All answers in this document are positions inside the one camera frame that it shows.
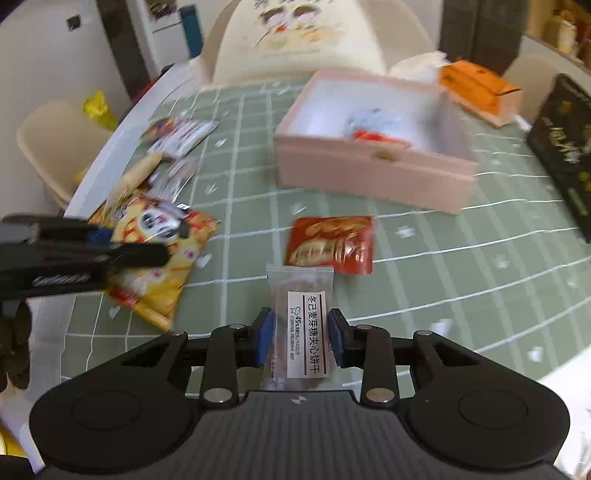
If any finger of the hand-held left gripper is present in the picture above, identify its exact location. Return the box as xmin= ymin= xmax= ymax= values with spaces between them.
xmin=105 ymin=243 xmax=169 ymax=269
xmin=0 ymin=215 xmax=114 ymax=250

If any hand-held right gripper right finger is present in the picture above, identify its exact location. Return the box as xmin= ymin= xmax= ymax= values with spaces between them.
xmin=327 ymin=308 xmax=481 ymax=405

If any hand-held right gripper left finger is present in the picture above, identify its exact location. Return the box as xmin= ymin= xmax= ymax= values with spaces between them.
xmin=121 ymin=307 xmax=273 ymax=404

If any yellow snack bag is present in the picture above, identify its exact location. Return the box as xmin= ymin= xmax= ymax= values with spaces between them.
xmin=89 ymin=193 xmax=221 ymax=331

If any clear biscuit packet white label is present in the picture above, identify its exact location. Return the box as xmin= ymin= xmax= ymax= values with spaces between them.
xmin=261 ymin=264 xmax=334 ymax=393

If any pink cardboard box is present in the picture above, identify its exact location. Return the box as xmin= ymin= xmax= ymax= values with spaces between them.
xmin=272 ymin=69 xmax=479 ymax=216

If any person's left hand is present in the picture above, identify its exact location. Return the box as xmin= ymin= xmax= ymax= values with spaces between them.
xmin=0 ymin=302 xmax=32 ymax=391

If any beige stick snack packet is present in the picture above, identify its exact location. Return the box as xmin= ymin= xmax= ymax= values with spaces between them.
xmin=107 ymin=154 xmax=163 ymax=205

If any silver snack packet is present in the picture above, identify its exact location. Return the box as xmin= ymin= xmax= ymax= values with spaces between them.
xmin=151 ymin=159 xmax=200 ymax=200

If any beige chair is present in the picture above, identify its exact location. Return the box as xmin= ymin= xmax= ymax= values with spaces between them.
xmin=16 ymin=99 xmax=115 ymax=209

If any green checked tablecloth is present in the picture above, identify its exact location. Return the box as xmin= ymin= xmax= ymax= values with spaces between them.
xmin=28 ymin=76 xmax=591 ymax=416

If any white red snack packet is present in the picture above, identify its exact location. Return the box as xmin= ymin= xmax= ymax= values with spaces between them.
xmin=142 ymin=117 xmax=221 ymax=160

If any yellow plastic bag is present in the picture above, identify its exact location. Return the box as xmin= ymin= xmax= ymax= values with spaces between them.
xmin=83 ymin=90 xmax=119 ymax=131

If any dark red labelled snack packet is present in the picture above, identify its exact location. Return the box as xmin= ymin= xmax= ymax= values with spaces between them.
xmin=353 ymin=130 xmax=413 ymax=149

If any blue bottle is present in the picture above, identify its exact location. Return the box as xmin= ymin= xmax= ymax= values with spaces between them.
xmin=181 ymin=6 xmax=204 ymax=59

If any cream cartoon chair cover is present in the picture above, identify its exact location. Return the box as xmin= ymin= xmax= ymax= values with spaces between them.
xmin=202 ymin=0 xmax=387 ymax=86

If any orange tissue box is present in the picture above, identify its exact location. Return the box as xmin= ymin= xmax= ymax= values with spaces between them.
xmin=438 ymin=60 xmax=525 ymax=128

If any black gold-print bag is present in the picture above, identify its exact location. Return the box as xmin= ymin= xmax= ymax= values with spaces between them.
xmin=526 ymin=73 xmax=591 ymax=244

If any wooden wall shelf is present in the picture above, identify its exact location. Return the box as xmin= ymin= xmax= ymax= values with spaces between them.
xmin=524 ymin=0 xmax=591 ymax=66

